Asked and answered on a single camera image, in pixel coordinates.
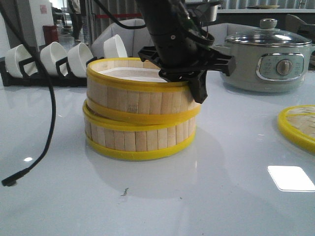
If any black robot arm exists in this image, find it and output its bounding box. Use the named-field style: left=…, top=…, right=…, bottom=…
left=136, top=0, right=236, bottom=104

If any left grey chair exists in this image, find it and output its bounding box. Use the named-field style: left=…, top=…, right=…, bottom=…
left=91, top=23, right=154, bottom=58

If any white bowl far left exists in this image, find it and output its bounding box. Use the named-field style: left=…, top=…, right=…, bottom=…
left=5, top=44, right=38, bottom=78

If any bamboo steamer basket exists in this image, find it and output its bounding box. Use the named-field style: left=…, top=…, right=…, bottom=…
left=83, top=102, right=196, bottom=161
left=87, top=58, right=201, bottom=124

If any black cable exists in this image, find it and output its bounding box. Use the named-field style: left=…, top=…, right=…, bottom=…
left=0, top=0, right=57, bottom=187

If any glass pot lid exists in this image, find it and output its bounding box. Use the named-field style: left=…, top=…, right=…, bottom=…
left=225, top=18, right=312, bottom=47

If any grey-green electric cooking pot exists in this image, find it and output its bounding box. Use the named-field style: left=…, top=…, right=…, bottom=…
left=212, top=42, right=315, bottom=92

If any grey chair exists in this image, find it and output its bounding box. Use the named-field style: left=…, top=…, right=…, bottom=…
left=91, top=23, right=154, bottom=58
left=202, top=23, right=257, bottom=46

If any right grey chair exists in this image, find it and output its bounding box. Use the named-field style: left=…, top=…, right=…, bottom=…
left=202, top=23, right=257, bottom=46

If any bamboo steamer lid yellow rim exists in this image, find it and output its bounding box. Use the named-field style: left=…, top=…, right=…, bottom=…
left=277, top=105, right=315, bottom=153

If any white bowl right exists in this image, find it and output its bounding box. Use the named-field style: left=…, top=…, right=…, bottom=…
left=103, top=34, right=127, bottom=59

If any white bowl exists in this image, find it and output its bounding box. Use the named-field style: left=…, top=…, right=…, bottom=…
left=67, top=43, right=93, bottom=78
left=40, top=42, right=67, bottom=76
left=103, top=34, right=127, bottom=59
left=5, top=44, right=38, bottom=78

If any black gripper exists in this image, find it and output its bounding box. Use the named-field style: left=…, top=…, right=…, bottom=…
left=137, top=23, right=236, bottom=104

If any red bin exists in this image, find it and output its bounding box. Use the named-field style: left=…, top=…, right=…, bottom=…
left=42, top=25, right=59, bottom=46

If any black bowl rack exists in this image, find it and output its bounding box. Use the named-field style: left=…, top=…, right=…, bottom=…
left=0, top=56, right=97, bottom=87

